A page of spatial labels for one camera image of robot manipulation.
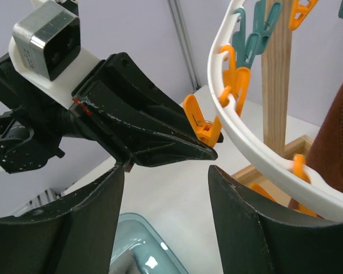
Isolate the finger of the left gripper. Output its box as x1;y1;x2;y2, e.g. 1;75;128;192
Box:
73;81;218;171
102;53;224;145

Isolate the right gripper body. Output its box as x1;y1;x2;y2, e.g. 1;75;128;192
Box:
0;53;126;175

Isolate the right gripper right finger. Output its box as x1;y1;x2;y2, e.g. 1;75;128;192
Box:
208;165;343;273

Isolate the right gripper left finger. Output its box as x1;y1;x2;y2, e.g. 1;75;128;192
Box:
0;166;125;273

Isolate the orange clothes peg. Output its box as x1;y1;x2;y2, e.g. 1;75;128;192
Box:
183;94;222;148

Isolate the white round clip hanger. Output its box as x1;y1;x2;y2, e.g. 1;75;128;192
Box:
207;1;343;221

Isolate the teal plastic tub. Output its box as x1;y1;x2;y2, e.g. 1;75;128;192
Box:
109;213;188;273

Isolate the wooden hanging rack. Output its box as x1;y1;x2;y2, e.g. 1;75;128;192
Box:
231;0;315;186

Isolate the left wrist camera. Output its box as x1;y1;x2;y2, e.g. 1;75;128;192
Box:
9;1;100;109

